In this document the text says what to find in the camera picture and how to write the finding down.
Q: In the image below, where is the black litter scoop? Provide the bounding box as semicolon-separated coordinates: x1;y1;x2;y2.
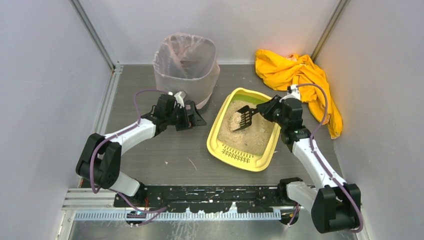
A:
230;105;259;132

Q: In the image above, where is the yellow litter box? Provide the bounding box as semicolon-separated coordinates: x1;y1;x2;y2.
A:
206;87;281;172

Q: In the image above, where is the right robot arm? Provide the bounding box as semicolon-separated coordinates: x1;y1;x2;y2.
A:
256;95;364;234

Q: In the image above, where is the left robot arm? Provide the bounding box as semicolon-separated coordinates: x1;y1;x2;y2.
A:
75;92;207;201

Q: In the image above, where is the yellow cloth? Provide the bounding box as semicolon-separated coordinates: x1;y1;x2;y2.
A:
255;49;343;139

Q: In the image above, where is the trash bin with pink bag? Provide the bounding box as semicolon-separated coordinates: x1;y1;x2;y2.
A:
153;33;220;109

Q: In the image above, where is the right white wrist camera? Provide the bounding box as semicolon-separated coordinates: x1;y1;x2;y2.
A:
280;84;301;102

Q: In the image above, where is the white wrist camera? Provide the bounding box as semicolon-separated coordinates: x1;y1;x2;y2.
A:
173;91;187;108
280;84;301;102

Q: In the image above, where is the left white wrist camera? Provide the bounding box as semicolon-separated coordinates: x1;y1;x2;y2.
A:
173;91;187;108

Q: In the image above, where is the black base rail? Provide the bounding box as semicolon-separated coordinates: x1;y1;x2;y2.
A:
129;185;296;214

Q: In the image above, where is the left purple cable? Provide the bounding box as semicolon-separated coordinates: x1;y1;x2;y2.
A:
89;88;170;227

